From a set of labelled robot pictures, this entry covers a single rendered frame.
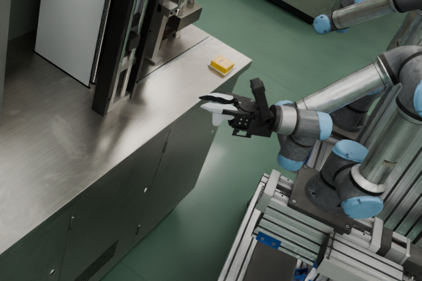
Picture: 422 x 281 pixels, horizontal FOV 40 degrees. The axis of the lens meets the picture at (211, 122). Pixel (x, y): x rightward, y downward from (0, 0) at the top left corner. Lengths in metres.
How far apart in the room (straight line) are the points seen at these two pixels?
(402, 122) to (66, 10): 1.06
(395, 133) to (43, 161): 0.97
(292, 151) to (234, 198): 1.47
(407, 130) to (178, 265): 1.38
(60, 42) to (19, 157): 0.46
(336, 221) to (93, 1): 1.04
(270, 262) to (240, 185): 0.67
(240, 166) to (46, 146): 1.69
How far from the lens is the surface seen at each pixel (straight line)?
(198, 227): 2.83
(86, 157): 1.71
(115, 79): 1.81
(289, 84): 4.04
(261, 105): 1.48
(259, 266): 2.53
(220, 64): 2.21
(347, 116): 2.34
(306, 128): 1.54
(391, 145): 1.67
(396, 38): 2.34
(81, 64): 1.94
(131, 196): 2.09
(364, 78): 1.67
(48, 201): 1.58
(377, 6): 2.21
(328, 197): 1.94
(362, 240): 2.05
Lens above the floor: 2.10
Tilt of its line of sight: 38 degrees down
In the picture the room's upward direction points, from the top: 21 degrees clockwise
